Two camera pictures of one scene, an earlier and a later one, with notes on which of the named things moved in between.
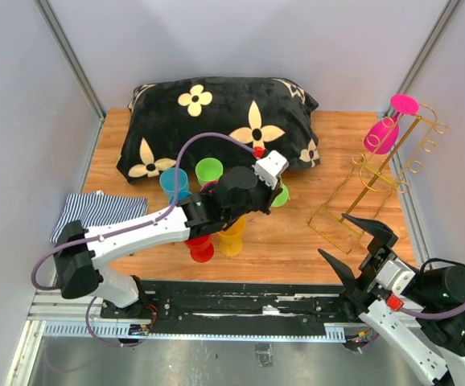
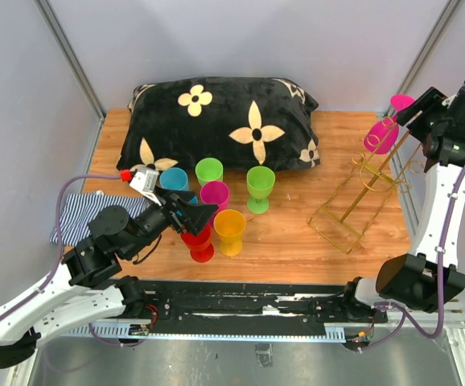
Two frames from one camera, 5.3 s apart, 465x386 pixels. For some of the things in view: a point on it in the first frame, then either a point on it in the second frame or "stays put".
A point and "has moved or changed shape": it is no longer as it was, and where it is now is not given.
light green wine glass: [207, 170] stays put
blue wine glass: [167, 182] stays put
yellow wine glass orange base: [232, 239] stays put
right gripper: [377, 252] -> [431, 98]
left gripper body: [261, 199] -> [158, 219]
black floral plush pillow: [172, 125] stays put
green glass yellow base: [282, 199] has moved or changed shape
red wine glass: [201, 249] stays put
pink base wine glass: [381, 137] stays put
